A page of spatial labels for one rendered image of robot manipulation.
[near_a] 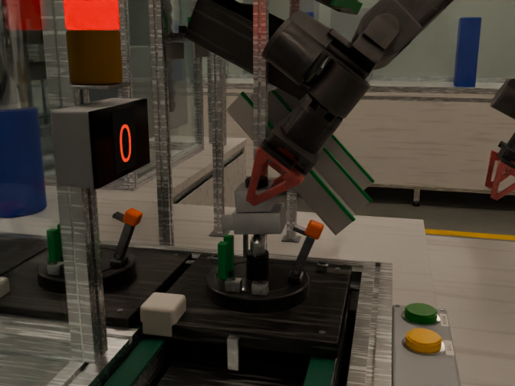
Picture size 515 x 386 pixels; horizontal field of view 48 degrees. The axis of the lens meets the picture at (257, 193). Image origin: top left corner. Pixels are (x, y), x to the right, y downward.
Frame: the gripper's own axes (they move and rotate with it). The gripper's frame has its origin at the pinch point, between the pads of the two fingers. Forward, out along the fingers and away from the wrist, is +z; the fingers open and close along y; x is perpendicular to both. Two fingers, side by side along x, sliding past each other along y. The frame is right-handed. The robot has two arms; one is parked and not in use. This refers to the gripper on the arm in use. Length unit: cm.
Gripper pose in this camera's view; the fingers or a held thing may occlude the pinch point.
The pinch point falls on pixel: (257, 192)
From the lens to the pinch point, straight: 76.2
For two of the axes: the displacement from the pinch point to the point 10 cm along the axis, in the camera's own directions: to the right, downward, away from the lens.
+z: -5.7, 7.4, 3.6
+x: 7.9, 6.1, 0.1
